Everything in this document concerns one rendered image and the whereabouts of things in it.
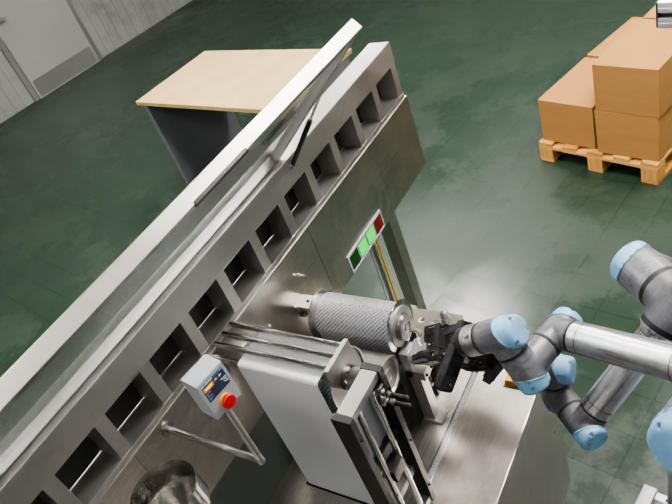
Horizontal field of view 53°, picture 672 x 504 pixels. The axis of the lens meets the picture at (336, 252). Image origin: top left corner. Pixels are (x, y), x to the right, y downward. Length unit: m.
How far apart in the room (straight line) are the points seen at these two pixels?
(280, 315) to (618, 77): 2.60
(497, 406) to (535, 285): 1.69
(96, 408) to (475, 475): 1.00
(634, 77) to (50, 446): 3.31
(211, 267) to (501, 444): 0.93
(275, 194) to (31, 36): 8.09
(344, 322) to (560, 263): 2.09
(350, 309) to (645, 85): 2.49
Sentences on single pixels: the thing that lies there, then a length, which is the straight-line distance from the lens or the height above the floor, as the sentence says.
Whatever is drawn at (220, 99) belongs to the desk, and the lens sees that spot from 4.79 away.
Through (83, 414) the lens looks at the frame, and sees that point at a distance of 1.52.
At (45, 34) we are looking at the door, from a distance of 9.86.
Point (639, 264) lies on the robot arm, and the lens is 1.76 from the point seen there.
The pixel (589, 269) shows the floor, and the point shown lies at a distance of 3.72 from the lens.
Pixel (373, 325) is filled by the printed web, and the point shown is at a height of 1.29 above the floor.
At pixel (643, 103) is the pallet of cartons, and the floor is 0.50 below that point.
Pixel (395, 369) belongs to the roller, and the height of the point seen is 1.16.
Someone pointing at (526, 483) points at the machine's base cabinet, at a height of 0.63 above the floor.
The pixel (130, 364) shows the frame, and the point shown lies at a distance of 1.57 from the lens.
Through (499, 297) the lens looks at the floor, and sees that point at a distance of 3.64.
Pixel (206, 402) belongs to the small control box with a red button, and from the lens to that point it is 1.29.
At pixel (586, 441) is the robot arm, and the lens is 1.81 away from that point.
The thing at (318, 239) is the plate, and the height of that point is 1.37.
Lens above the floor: 2.53
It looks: 36 degrees down
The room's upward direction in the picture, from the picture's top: 22 degrees counter-clockwise
